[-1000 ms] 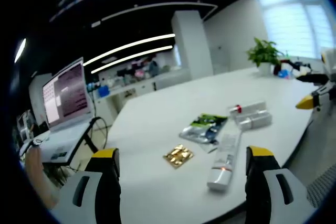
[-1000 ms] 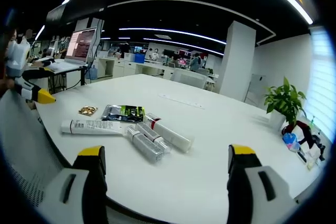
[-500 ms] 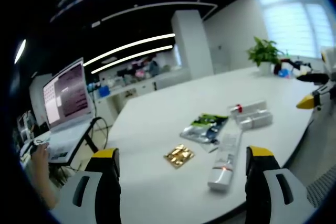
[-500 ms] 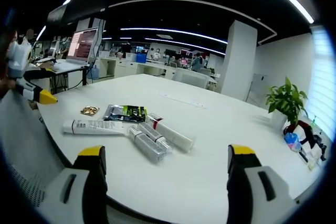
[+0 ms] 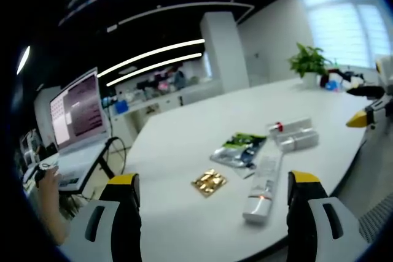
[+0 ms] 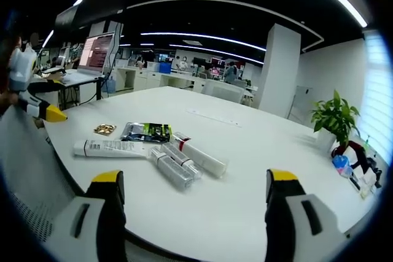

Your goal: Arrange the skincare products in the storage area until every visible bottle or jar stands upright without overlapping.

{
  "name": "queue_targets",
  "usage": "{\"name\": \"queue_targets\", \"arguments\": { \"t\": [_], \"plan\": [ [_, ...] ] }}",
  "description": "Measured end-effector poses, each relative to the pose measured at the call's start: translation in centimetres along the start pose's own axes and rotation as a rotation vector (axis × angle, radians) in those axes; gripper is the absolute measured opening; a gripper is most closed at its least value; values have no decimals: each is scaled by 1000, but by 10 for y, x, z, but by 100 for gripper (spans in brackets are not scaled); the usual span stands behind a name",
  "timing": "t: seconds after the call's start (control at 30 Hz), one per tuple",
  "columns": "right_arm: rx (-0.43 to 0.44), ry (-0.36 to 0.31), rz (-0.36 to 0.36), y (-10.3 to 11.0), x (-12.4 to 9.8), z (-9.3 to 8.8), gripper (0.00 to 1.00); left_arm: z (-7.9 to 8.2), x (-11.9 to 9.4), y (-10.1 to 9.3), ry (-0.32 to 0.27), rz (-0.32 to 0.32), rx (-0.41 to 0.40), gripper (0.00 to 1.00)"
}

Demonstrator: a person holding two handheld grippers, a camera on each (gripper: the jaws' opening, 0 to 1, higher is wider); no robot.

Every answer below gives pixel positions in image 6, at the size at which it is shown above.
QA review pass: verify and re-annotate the computer monitor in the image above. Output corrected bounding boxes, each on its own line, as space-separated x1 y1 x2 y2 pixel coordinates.
76 31 117 76

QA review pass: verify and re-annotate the small white box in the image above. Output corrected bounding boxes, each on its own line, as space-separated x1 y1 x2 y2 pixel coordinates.
357 175 378 199

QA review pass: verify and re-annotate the white table cable cover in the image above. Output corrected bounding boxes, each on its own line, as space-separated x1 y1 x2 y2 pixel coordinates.
186 107 243 128

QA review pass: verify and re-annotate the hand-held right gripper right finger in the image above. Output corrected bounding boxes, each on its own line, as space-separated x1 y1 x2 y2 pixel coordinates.
265 168 351 262

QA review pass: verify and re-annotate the white board panel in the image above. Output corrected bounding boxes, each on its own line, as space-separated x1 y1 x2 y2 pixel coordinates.
287 85 314 123

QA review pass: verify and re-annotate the gold blister skincare pack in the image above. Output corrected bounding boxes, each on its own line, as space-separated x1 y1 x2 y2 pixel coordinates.
93 123 118 137

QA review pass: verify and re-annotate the blue plastic container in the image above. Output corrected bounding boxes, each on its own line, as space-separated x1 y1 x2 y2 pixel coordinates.
331 154 354 177

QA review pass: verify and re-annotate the white skincare tube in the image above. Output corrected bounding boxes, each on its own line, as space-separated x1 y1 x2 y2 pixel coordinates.
72 138 149 159

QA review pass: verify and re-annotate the white mesh office chair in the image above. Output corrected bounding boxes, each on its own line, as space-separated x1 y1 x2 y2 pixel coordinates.
0 104 87 246

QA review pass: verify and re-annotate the white red-banded skincare bottle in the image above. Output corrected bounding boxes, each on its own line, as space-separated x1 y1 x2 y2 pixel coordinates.
169 131 230 179

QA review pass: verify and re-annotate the white standing desk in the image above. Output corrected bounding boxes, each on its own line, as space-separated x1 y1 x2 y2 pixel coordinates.
39 67 106 110

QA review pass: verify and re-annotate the clear skincare bottle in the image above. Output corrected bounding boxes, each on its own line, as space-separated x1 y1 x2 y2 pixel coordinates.
160 142 204 182
148 146 193 192

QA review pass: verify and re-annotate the blue water jug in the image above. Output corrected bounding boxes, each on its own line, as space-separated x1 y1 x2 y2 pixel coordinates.
105 75 118 94

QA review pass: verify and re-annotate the green potted plant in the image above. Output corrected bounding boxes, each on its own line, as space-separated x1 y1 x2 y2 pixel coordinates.
309 89 362 153

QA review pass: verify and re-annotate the dark skincare sachet packet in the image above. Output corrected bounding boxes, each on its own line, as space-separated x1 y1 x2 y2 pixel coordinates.
120 121 173 144

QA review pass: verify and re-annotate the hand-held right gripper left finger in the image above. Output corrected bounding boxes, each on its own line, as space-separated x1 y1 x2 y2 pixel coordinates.
42 169 127 262

